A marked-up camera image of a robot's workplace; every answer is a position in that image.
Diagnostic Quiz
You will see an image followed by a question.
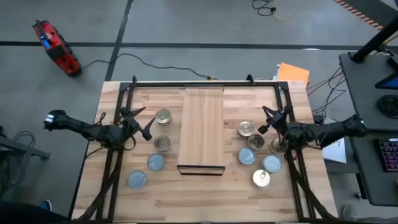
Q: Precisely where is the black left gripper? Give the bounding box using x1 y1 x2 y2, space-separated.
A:
120 106 156 141

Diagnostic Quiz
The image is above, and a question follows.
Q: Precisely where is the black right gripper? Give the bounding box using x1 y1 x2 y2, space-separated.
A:
257 103 294 135

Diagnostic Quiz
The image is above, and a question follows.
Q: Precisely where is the silver-lid teal-label can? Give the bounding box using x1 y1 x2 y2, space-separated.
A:
128 169 148 189
146 152 166 172
262 154 282 174

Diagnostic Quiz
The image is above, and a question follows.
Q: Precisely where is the orange paper folder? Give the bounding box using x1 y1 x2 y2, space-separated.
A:
276 62 311 90

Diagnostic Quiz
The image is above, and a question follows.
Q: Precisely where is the white paper sheet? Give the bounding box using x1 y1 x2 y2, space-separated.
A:
322 136 348 164

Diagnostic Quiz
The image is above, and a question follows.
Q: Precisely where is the black desk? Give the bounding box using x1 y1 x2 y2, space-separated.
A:
338 51 398 207

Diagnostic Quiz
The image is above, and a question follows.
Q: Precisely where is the grey metal stand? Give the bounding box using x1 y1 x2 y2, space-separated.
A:
0 126 51 200

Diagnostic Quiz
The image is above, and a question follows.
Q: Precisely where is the black keyboard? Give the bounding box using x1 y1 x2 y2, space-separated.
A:
377 138 398 173

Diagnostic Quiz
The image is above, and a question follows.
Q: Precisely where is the tablet with blue screen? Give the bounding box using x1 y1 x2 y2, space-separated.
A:
374 57 398 91

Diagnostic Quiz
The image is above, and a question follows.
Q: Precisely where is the black metal pole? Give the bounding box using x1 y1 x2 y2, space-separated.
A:
351 17 398 64

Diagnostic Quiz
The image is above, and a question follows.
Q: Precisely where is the person's shoe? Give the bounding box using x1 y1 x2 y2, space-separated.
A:
39 198 53 212

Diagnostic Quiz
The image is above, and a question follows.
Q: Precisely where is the person's leg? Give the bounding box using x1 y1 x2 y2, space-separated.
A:
0 201 68 224

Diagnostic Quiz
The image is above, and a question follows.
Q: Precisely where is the black cable bundle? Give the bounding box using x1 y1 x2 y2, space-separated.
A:
307 66 346 115

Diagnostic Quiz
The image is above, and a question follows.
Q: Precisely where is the long black floor cable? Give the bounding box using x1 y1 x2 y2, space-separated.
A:
80 52 215 81

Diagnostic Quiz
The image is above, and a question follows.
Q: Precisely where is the wooden shelf with black frame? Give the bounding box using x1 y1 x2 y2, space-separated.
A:
177 86 226 177

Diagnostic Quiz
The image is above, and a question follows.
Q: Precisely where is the black aluminium rig frame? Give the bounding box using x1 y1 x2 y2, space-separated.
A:
67 74 340 224

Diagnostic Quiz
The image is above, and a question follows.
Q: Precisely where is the yellow floor cable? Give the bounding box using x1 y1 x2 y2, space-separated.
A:
272 0 304 22

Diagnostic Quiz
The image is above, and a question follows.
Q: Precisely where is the looped black floor cable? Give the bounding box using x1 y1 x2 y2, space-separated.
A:
251 0 277 17

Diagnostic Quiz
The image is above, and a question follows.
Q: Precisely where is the coiled black cable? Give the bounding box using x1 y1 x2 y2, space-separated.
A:
377 94 398 119

